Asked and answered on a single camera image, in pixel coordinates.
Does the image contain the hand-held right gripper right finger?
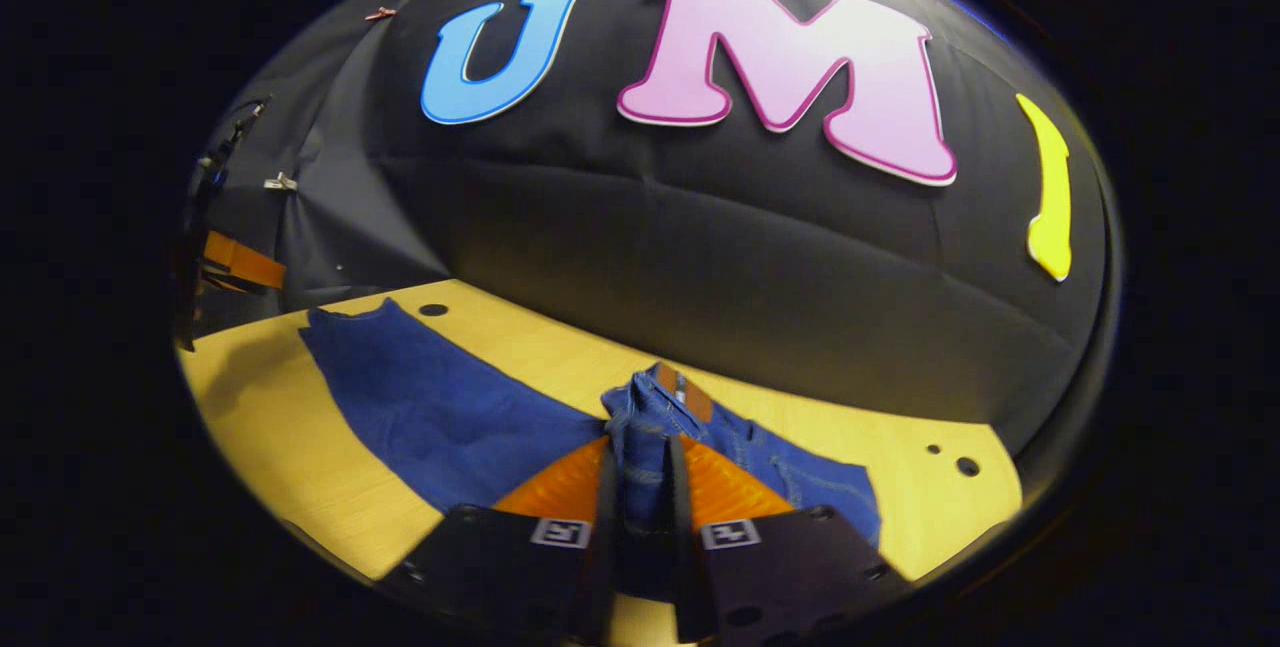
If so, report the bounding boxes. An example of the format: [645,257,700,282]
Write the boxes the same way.
[665,433,915,647]

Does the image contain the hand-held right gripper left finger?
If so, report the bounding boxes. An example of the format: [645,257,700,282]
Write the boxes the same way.
[383,435,619,646]

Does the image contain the blue jeans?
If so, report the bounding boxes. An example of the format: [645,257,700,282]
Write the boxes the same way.
[298,297,883,548]

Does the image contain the black backdrop cloth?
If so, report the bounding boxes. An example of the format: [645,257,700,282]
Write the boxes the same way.
[185,0,1111,453]

